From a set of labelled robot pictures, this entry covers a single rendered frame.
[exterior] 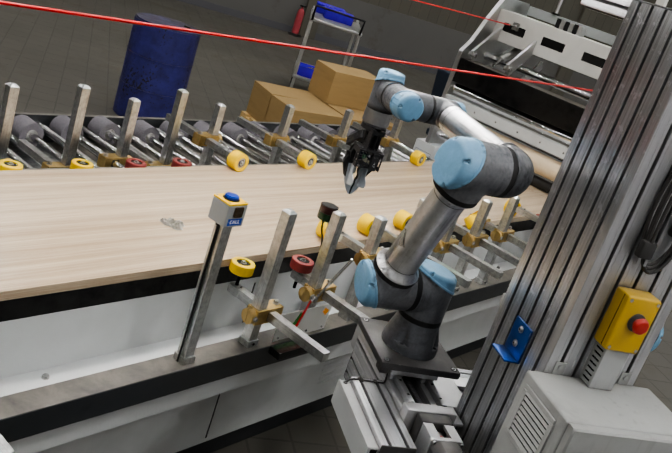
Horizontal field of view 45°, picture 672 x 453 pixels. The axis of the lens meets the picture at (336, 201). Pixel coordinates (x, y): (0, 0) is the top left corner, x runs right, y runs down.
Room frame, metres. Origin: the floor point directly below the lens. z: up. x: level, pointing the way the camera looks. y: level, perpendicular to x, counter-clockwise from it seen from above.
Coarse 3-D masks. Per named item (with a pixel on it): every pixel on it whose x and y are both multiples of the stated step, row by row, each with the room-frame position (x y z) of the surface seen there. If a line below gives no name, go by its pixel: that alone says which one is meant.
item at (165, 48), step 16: (144, 16) 6.53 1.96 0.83; (160, 16) 6.78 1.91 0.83; (144, 32) 6.35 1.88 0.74; (160, 32) 6.33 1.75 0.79; (176, 32) 6.37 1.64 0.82; (128, 48) 6.46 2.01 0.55; (144, 48) 6.34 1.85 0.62; (160, 48) 6.34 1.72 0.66; (176, 48) 6.39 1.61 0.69; (192, 48) 6.53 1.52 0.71; (128, 64) 6.40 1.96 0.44; (144, 64) 6.34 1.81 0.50; (160, 64) 6.35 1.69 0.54; (176, 64) 6.41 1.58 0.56; (192, 64) 6.63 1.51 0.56; (128, 80) 6.37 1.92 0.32; (144, 80) 6.33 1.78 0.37; (160, 80) 6.36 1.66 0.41; (176, 80) 6.45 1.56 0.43; (128, 96) 6.35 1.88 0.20; (144, 96) 6.33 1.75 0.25; (160, 96) 6.37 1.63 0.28; (144, 112) 6.34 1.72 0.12; (160, 112) 6.39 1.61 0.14
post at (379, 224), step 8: (376, 216) 2.66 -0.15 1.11; (376, 224) 2.65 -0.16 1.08; (384, 224) 2.66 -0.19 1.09; (376, 232) 2.65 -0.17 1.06; (368, 240) 2.66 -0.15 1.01; (376, 240) 2.65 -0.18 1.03; (368, 248) 2.65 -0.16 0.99; (376, 248) 2.67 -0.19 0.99; (352, 280) 2.66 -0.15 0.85; (352, 288) 2.66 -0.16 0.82; (352, 296) 2.65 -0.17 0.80; (352, 304) 2.65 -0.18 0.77
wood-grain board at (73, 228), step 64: (0, 192) 2.30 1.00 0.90; (64, 192) 2.46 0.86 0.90; (128, 192) 2.64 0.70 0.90; (192, 192) 2.85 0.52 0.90; (256, 192) 3.09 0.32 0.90; (320, 192) 3.36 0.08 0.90; (384, 192) 3.69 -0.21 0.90; (0, 256) 1.92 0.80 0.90; (64, 256) 2.03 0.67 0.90; (128, 256) 2.16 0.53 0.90; (192, 256) 2.31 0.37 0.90; (256, 256) 2.48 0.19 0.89
